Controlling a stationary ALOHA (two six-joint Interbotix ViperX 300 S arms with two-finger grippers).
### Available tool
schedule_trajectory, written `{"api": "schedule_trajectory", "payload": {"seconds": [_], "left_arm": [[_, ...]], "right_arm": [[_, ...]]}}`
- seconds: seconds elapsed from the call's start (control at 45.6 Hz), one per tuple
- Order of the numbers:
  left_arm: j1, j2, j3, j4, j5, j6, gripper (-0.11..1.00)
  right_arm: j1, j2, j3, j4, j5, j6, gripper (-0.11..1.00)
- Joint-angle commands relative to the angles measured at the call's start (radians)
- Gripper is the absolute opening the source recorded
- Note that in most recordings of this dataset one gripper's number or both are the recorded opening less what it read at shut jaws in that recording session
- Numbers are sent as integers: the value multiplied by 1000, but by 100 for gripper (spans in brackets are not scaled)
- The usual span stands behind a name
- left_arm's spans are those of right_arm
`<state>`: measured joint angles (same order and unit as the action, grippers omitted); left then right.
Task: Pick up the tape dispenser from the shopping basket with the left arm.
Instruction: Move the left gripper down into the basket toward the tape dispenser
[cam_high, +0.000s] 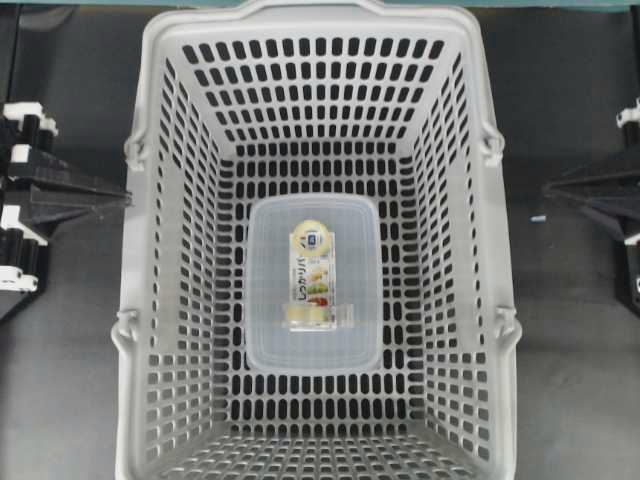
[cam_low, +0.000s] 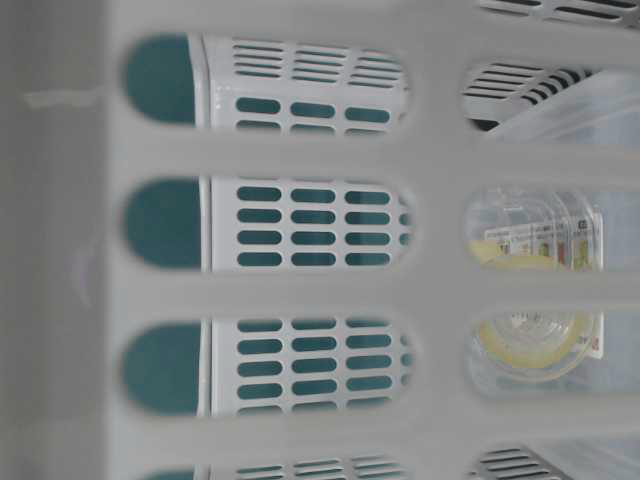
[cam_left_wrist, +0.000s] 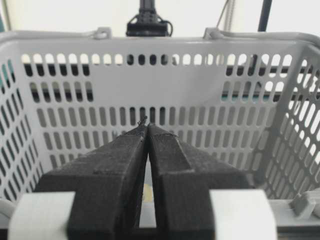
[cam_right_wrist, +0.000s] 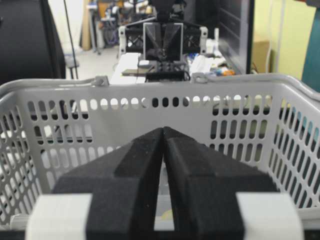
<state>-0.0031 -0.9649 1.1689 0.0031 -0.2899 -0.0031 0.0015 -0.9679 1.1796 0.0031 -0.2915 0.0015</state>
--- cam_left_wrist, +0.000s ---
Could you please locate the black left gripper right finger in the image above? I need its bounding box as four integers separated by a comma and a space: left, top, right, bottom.
147, 123, 251, 240

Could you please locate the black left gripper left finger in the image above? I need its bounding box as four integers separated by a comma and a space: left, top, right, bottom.
35, 124, 148, 240

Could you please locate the grey plastic shopping basket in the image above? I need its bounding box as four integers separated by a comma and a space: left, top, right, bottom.
0, 28, 320, 227

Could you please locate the black vertical pole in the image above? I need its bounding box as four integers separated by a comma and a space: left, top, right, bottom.
257, 0, 272, 32

